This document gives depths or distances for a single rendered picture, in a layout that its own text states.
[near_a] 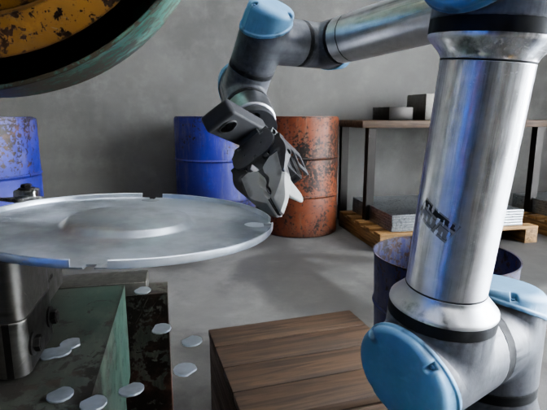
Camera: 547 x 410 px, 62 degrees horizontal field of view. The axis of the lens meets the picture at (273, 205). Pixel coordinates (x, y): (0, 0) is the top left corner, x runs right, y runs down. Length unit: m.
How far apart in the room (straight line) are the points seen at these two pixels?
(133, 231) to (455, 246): 0.30
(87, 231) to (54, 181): 3.48
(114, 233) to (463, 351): 0.36
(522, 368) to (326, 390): 0.45
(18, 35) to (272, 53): 0.39
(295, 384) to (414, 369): 0.52
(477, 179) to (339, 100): 3.57
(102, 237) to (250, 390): 0.62
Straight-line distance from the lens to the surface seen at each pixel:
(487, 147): 0.46
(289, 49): 0.76
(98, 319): 0.62
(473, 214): 0.47
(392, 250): 1.62
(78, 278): 0.78
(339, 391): 0.99
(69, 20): 0.83
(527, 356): 0.65
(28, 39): 0.84
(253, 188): 0.60
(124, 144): 3.80
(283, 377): 1.03
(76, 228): 0.45
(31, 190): 0.67
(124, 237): 0.43
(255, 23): 0.73
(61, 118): 3.87
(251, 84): 0.76
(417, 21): 0.67
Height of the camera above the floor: 0.89
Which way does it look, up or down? 11 degrees down
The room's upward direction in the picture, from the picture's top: straight up
